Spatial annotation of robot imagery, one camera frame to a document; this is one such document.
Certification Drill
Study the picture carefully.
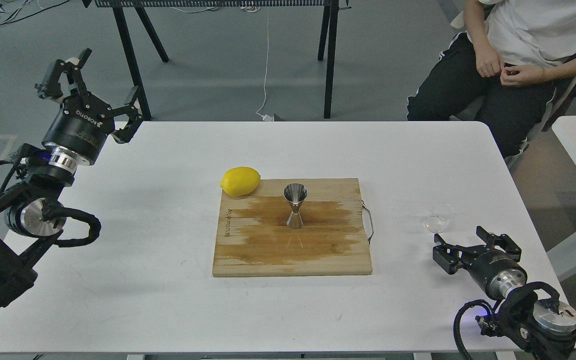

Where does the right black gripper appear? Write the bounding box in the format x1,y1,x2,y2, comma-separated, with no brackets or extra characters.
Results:
432,225,527,301

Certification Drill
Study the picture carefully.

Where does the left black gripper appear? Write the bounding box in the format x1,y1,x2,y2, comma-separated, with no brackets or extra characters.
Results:
34,48,144,167

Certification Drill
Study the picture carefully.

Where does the clear glass measuring cup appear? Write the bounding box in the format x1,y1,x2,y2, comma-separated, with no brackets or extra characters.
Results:
423,203,456,234

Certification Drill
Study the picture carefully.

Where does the steel double jigger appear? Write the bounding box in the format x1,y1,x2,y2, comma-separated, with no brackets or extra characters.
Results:
283,183,307,230

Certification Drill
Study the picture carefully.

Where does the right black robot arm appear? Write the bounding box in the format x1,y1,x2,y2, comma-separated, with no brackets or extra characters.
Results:
433,226,576,360

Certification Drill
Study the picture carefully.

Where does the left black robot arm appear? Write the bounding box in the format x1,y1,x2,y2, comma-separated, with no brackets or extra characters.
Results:
0,48,143,308

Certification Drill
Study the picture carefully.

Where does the person left hand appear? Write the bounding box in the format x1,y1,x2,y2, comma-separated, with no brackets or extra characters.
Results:
500,64,547,87

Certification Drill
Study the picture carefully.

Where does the person right hand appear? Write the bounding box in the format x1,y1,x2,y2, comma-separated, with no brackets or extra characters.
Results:
473,43,505,78

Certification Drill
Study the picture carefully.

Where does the yellow lemon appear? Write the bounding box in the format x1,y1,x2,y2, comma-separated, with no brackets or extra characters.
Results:
220,166,261,197

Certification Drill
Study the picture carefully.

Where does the seated person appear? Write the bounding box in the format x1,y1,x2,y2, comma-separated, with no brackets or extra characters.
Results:
407,0,576,158

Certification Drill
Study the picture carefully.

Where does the wooden cutting board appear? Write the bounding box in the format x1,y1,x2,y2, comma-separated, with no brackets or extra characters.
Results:
212,178,373,277

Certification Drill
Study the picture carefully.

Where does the white cable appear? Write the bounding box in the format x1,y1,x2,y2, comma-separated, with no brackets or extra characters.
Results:
255,6,275,122

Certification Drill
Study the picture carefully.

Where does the black metal table frame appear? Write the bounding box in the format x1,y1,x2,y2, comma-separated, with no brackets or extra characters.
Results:
80,0,351,122

